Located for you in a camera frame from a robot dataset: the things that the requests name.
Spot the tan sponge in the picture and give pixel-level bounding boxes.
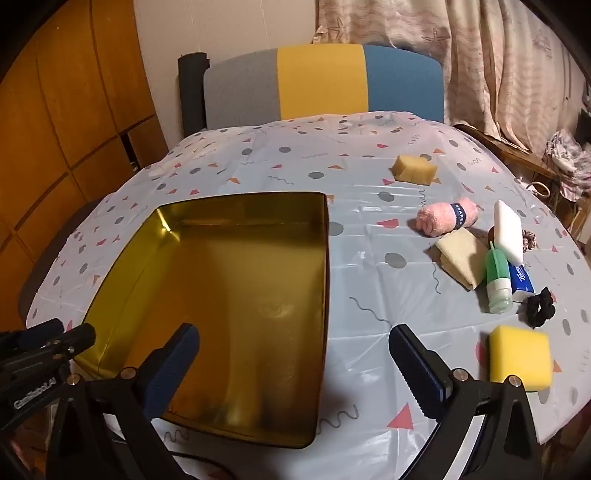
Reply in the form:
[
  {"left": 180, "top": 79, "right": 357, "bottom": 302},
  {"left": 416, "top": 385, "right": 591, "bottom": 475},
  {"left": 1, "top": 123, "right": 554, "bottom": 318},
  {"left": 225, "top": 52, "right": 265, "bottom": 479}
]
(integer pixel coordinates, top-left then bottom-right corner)
[{"left": 392, "top": 154, "right": 438, "bottom": 186}]

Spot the patterned white tablecloth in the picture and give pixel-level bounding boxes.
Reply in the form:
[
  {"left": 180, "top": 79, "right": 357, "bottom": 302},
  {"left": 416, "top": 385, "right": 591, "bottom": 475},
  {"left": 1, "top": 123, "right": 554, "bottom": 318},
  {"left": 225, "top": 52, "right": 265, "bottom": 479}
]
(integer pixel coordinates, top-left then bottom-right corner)
[{"left": 25, "top": 111, "right": 591, "bottom": 480}]

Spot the beige cloth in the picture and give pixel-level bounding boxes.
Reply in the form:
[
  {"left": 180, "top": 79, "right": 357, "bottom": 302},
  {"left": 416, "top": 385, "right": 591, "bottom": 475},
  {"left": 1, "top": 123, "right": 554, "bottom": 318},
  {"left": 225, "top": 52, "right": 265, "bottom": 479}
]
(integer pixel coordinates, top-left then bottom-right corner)
[{"left": 434, "top": 229, "right": 492, "bottom": 291}]

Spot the gold metal tray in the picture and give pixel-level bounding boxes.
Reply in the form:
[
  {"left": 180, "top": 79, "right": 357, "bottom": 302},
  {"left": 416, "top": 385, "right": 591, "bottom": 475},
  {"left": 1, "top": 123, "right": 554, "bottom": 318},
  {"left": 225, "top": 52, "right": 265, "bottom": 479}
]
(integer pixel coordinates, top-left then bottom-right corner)
[{"left": 76, "top": 191, "right": 331, "bottom": 449}]

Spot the wooden wardrobe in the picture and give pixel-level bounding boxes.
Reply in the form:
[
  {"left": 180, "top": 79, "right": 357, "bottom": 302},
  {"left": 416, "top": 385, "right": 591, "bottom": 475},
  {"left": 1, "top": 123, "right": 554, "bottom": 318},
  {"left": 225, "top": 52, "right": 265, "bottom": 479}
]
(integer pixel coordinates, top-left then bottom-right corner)
[{"left": 0, "top": 0, "right": 169, "bottom": 333}]

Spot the beige patterned curtain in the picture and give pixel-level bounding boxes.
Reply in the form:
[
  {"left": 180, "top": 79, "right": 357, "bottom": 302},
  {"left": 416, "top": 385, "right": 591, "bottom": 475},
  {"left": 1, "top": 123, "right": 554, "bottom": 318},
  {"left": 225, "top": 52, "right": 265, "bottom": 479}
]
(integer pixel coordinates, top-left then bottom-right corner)
[{"left": 316, "top": 0, "right": 591, "bottom": 153}]

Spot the wooden side table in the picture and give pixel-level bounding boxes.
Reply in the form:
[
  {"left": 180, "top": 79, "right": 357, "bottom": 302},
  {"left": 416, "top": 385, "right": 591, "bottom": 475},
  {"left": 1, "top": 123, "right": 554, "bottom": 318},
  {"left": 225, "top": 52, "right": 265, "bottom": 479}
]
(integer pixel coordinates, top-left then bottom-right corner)
[{"left": 455, "top": 122, "right": 561, "bottom": 190}]

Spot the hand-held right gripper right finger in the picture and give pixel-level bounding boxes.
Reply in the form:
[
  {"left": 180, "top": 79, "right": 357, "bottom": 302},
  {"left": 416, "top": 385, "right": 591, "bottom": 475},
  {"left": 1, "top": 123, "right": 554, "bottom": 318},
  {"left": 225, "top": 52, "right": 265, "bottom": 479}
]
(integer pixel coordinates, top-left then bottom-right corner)
[{"left": 389, "top": 324, "right": 541, "bottom": 480}]

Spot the grey yellow blue chair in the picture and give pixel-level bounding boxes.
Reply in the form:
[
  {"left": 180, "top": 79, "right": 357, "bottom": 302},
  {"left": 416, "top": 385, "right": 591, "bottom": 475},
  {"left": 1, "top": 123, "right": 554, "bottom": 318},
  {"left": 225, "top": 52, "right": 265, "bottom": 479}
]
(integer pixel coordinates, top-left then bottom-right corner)
[{"left": 203, "top": 44, "right": 445, "bottom": 130}]

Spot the pink towel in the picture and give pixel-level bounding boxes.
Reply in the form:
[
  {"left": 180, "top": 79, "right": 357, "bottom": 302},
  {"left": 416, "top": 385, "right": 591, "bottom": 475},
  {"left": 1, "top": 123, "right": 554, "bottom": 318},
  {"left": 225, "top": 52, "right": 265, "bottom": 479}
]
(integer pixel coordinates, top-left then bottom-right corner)
[{"left": 417, "top": 198, "right": 481, "bottom": 237}]

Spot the green travel bottle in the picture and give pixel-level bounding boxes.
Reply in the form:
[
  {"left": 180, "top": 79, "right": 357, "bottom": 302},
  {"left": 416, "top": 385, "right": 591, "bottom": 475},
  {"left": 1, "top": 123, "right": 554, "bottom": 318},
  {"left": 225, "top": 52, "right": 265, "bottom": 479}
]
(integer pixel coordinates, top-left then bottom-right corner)
[{"left": 482, "top": 241, "right": 513, "bottom": 315}]

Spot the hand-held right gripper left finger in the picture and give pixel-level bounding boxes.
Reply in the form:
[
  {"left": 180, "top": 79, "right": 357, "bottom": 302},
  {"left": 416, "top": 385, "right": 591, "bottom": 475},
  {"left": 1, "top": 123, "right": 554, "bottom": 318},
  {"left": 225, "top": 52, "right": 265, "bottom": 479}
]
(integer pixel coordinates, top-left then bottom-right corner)
[{"left": 46, "top": 323, "right": 200, "bottom": 480}]

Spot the white foam sponge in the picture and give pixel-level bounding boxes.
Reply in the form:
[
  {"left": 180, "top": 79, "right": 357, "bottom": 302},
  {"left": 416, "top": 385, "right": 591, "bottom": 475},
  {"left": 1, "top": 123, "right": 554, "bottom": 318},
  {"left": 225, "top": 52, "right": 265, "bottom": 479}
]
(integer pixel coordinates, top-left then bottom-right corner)
[{"left": 493, "top": 200, "right": 525, "bottom": 265}]

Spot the black rolled mat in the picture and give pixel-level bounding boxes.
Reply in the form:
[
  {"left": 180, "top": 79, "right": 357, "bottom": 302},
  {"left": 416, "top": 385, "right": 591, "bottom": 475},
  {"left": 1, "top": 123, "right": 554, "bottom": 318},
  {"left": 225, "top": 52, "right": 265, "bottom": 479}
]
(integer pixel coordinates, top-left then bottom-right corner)
[{"left": 178, "top": 52, "right": 209, "bottom": 139}]

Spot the black scrunchie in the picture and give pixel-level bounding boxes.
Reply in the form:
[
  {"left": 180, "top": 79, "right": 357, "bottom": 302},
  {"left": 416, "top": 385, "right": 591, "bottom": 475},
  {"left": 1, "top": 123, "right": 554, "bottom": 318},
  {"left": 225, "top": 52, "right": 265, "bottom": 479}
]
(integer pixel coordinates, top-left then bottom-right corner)
[{"left": 526, "top": 286, "right": 557, "bottom": 329}]

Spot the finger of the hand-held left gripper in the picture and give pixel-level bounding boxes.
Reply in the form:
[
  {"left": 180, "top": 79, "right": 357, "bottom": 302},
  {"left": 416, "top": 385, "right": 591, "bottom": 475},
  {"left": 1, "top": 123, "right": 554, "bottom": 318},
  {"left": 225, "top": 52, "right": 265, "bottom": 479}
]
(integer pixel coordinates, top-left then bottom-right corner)
[
  {"left": 0, "top": 318, "right": 65, "bottom": 354},
  {"left": 25, "top": 323, "right": 98, "bottom": 370}
]

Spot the pile of printed cloth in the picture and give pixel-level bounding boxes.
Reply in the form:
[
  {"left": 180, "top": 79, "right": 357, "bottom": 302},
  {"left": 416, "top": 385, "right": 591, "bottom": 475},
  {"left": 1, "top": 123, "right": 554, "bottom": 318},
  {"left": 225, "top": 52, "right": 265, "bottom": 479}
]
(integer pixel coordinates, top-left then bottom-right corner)
[{"left": 545, "top": 129, "right": 591, "bottom": 204}]

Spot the yellow sponge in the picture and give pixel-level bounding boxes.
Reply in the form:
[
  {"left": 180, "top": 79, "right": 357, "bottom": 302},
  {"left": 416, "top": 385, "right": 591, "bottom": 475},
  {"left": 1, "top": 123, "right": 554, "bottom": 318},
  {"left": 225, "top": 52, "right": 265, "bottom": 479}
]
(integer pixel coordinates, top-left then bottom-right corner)
[{"left": 489, "top": 324, "right": 553, "bottom": 392}]

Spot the blue tissue packet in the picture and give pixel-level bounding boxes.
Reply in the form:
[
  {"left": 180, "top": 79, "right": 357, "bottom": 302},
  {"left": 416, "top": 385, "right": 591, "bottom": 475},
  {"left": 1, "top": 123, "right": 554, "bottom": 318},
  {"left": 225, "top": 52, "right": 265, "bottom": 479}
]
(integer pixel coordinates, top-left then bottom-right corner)
[{"left": 507, "top": 262, "right": 536, "bottom": 303}]

